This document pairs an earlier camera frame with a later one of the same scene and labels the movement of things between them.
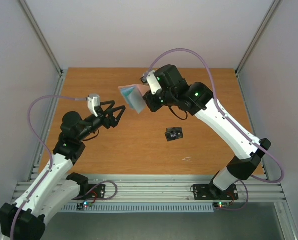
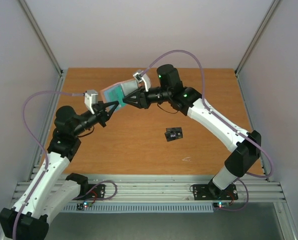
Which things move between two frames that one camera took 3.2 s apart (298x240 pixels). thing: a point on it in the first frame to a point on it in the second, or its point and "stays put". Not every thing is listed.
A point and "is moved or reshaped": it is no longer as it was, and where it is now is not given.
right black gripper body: x=149 y=100 to x=144 y=97
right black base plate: x=207 y=192 stays put
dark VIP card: x=172 y=135 stays put
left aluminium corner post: x=42 y=38 stays put
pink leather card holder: x=133 y=94 is moved or reshaped
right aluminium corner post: x=273 y=5 stays put
